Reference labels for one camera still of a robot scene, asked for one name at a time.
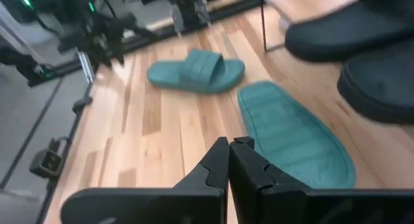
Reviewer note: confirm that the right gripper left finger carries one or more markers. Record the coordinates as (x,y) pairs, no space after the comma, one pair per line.
(210,198)

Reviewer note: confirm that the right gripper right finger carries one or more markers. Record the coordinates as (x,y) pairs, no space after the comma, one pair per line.
(258,198)

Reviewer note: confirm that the black rubber slide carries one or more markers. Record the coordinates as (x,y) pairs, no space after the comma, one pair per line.
(378,85)
(349,33)

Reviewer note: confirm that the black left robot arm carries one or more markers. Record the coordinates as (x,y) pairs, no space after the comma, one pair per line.
(106,33)

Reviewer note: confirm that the small black box mount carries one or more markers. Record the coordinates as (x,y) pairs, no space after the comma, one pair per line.
(82,104)
(47,164)

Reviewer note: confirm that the teal rubber slide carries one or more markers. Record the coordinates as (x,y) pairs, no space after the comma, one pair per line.
(291,136)
(200,68)

